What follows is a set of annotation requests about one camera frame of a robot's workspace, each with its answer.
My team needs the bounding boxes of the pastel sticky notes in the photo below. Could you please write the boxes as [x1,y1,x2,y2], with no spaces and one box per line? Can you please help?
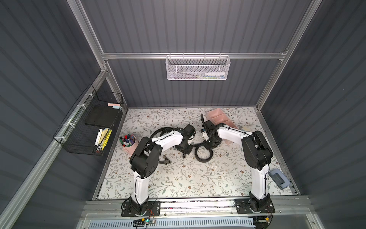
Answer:
[108,103,121,109]

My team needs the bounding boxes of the beige blue eraser block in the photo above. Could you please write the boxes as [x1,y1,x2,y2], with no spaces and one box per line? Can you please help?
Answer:
[241,126,251,132]

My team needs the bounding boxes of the white marker in basket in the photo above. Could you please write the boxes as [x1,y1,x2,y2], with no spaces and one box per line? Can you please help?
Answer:
[94,129,103,146]

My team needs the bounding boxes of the black wire wall basket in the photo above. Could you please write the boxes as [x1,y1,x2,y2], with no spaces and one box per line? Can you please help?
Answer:
[53,85,124,156]

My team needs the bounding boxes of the yellow highlighter pack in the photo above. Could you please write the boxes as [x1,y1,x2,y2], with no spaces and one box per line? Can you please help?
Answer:
[98,128,112,151]

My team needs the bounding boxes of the short black leather belt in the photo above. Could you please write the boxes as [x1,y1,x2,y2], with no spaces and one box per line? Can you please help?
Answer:
[150,127,174,165]

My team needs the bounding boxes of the pink compartment storage tray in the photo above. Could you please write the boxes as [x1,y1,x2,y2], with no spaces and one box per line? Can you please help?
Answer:
[206,108,238,129]

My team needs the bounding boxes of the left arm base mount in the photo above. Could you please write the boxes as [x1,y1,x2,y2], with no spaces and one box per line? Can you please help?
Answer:
[121,198,161,217]

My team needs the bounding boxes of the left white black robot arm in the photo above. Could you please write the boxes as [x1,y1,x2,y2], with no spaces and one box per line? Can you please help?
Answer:
[130,124,196,207]

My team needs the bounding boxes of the long black leather belt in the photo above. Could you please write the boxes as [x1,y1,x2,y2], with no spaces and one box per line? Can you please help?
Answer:
[194,143,214,163]

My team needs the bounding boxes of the pink pen cup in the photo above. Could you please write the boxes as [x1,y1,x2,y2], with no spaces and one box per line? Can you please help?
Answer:
[119,134,139,156]

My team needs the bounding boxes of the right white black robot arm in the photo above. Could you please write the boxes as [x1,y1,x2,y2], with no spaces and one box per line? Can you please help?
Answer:
[195,115,274,211]

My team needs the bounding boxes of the black notebook in basket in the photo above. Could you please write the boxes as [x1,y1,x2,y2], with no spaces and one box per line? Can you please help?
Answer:
[84,106,120,127]

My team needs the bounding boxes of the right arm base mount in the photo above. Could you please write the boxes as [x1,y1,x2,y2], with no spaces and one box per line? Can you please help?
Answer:
[234,198,275,215]

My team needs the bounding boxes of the white wire mesh basket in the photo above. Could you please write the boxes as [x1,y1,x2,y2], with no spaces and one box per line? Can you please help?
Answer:
[165,54,231,81]

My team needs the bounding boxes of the grey blue stapler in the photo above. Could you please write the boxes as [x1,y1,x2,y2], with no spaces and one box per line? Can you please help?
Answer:
[269,169,290,190]

